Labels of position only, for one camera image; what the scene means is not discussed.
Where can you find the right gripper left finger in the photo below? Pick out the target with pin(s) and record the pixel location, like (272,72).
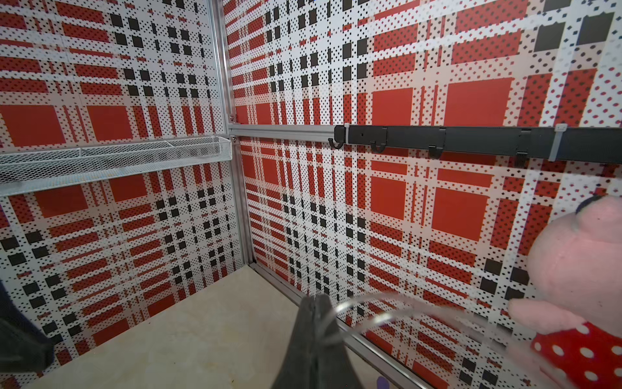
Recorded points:
(302,363)

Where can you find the pink pig plush toy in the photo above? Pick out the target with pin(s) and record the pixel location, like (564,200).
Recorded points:
(575,266)

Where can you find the clear star string light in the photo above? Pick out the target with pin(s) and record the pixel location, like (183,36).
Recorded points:
(442,345)

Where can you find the black hook rail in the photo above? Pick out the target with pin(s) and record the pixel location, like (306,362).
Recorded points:
(560,142)

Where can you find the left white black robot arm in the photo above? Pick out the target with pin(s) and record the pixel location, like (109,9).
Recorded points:
(24,347)

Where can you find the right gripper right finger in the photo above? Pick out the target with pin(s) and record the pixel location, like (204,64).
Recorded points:
(334,368)

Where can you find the white wire mesh shelf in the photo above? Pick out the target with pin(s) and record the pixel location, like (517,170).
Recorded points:
(26,172)

